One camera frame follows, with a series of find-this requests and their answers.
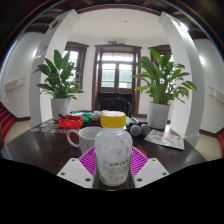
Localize colourful round stickers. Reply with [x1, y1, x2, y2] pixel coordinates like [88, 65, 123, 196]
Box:
[30, 120, 69, 135]

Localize green packet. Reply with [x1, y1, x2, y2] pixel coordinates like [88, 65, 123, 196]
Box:
[71, 111, 94, 124]

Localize black chair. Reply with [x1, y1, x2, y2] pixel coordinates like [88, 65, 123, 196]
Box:
[96, 92, 133, 118]

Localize red plastic box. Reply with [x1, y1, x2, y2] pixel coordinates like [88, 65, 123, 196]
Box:
[57, 114, 86, 130]

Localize brown box of snack packets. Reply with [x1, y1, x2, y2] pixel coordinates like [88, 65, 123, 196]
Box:
[89, 109, 111, 127]

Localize red stair carpet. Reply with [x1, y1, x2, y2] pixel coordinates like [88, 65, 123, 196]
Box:
[0, 102, 16, 139]

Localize dark wooden double door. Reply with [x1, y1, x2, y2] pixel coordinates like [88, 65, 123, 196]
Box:
[92, 43, 143, 116]

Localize large potted plant, white pot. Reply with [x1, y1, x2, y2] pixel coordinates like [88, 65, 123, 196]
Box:
[132, 47, 198, 130]

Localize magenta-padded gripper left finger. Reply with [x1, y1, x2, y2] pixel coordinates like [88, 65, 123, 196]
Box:
[56, 146, 98, 190]

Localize wooden window beside small plant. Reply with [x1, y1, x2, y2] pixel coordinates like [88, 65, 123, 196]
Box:
[64, 41, 89, 91]

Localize grey dumbbell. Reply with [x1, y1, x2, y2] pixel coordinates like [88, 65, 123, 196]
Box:
[128, 121, 152, 137]

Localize white wall rail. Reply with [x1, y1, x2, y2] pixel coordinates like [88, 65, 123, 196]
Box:
[3, 77, 27, 93]
[208, 86, 224, 104]

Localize printed paper leaflet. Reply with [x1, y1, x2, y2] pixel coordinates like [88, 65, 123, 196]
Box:
[143, 128, 185, 151]

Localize clear bottle with yellow cap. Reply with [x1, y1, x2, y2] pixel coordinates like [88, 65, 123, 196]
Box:
[93, 111, 134, 188]

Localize wooden window behind large plant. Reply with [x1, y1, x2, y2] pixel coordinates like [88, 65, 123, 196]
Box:
[148, 44, 174, 68]

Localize small potted plant, white pot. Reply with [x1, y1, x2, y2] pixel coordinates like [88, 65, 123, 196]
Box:
[33, 49, 84, 122]

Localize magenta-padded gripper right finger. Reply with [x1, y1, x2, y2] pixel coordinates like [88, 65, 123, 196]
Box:
[130, 146, 170, 189]

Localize white speckled mug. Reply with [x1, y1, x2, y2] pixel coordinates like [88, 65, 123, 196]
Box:
[65, 126, 104, 155]

